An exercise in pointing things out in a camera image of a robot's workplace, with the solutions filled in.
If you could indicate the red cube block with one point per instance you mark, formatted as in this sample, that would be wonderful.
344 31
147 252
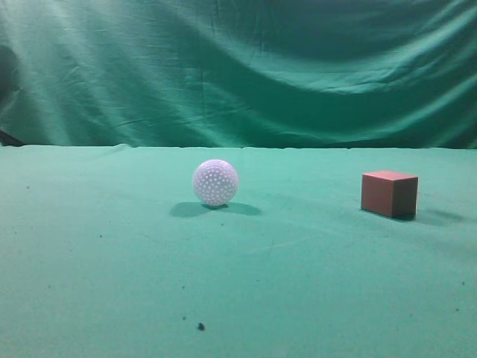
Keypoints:
389 193

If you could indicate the white dimpled ball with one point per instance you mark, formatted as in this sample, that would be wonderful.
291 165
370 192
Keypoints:
215 182

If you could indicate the green backdrop cloth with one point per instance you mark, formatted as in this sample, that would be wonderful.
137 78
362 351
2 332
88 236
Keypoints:
270 74

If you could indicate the green table cloth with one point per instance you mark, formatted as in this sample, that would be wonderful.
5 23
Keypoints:
108 252

